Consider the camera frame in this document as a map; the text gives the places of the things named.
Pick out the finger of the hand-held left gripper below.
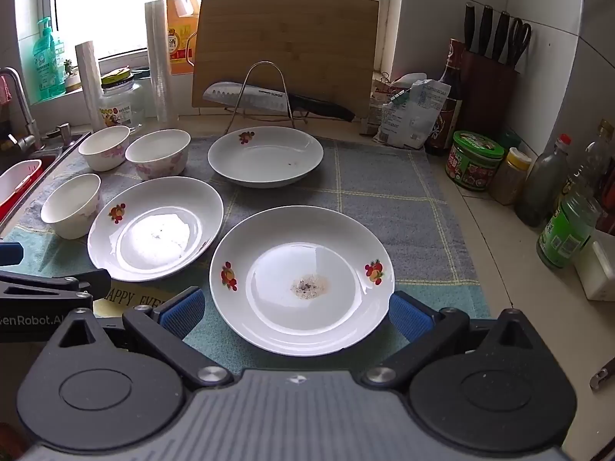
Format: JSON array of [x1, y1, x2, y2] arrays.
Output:
[[0, 242, 25, 266], [0, 269, 112, 305]]

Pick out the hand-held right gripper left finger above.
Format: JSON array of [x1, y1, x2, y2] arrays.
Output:
[[58, 287, 236, 390]]

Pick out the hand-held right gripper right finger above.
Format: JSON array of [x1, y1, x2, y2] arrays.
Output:
[[360, 292, 535, 390]]

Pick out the small white cup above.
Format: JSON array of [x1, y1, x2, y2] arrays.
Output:
[[41, 173, 102, 240]]

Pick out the white bowl pink flowers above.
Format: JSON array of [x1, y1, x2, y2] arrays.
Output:
[[78, 125, 131, 172], [125, 129, 190, 181]]

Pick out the red and white basket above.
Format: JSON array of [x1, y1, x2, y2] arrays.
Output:
[[0, 159, 44, 224]]

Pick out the steel sink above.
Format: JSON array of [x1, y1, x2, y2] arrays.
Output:
[[0, 127, 93, 236]]

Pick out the grey checked dish towel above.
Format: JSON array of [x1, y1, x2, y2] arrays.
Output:
[[0, 134, 491, 378]]

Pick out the metal faucet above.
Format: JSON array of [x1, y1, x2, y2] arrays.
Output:
[[0, 67, 73, 152]]

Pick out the green lidded sauce jar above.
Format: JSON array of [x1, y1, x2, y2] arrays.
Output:
[[445, 131, 505, 190]]

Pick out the spice jar yellow lid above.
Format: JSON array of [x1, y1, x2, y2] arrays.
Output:
[[489, 148, 532, 206]]

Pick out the green label bottle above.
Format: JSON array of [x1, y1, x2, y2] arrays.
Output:
[[537, 187, 601, 270]]

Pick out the glass jar yellow-green lid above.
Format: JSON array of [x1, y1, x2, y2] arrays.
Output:
[[98, 70, 146, 134]]

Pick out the small plant figurine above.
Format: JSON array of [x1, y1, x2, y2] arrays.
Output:
[[62, 58, 81, 93]]

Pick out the small plastic wrap roll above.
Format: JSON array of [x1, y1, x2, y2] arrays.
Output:
[[75, 41, 107, 129]]

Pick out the green dish soap bottle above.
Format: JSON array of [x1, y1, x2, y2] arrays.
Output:
[[33, 17, 67, 101]]

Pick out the white plastic box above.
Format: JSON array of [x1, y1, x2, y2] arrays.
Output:
[[574, 240, 615, 302]]

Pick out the dark soy sauce bottle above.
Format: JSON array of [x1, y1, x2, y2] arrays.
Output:
[[425, 38, 464, 157]]

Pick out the white printed bag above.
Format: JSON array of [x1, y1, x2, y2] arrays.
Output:
[[377, 79, 452, 149]]

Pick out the dark metal tool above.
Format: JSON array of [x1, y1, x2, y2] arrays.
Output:
[[590, 358, 615, 392]]

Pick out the dark red sauce bottle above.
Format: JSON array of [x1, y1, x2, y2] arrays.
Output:
[[596, 175, 615, 236]]

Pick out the dark red knife block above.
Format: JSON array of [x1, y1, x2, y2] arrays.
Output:
[[459, 50, 520, 142]]

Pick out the large plastic wrap roll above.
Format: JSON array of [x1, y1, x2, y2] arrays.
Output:
[[145, 0, 180, 123]]

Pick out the clear glass bottle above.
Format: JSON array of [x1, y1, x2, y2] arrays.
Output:
[[574, 119, 615, 202]]

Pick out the orange cooking wine jug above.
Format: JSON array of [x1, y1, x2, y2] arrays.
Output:
[[161, 0, 200, 76]]

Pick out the window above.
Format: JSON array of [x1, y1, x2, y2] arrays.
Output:
[[50, 0, 361, 61]]

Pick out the bamboo cutting board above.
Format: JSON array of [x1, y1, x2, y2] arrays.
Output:
[[185, 0, 379, 116]]

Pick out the black kitchen scissors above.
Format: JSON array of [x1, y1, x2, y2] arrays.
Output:
[[507, 18, 532, 70]]

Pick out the black-handled kitchen knife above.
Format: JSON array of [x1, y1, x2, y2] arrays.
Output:
[[203, 81, 356, 123]]

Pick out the metal wire rack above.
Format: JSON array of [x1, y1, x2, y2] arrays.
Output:
[[225, 61, 308, 133]]

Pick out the black-handled block knife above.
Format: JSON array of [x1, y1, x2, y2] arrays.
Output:
[[494, 11, 511, 64], [464, 4, 477, 55], [479, 6, 495, 58]]

